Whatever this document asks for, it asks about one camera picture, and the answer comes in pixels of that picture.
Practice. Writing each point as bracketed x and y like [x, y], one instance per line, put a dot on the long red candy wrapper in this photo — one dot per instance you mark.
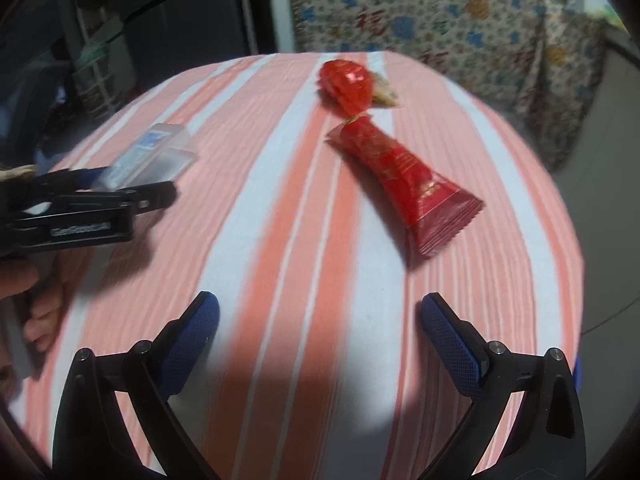
[400, 180]

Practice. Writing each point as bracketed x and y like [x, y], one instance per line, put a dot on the small beige wrapper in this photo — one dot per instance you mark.
[385, 92]

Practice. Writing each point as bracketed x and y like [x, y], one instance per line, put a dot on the pink striped tablecloth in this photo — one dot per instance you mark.
[280, 260]

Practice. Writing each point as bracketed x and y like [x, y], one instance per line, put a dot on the printed blanket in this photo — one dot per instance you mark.
[450, 15]

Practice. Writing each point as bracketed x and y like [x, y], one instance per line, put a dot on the clear plastic box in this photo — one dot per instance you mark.
[150, 152]

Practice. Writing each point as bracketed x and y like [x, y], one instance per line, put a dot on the crumpled red plastic wrapper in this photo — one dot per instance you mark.
[347, 85]

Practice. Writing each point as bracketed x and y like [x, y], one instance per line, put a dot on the dark refrigerator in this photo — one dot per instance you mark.
[190, 5]

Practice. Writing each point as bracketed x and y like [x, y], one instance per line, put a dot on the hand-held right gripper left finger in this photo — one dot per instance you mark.
[192, 347]

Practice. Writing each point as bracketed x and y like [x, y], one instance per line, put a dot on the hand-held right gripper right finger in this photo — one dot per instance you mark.
[452, 347]

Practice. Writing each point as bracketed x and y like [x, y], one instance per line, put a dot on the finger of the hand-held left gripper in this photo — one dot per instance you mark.
[87, 177]
[150, 197]

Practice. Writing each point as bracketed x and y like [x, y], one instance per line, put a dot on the person's left hand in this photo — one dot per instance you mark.
[40, 322]

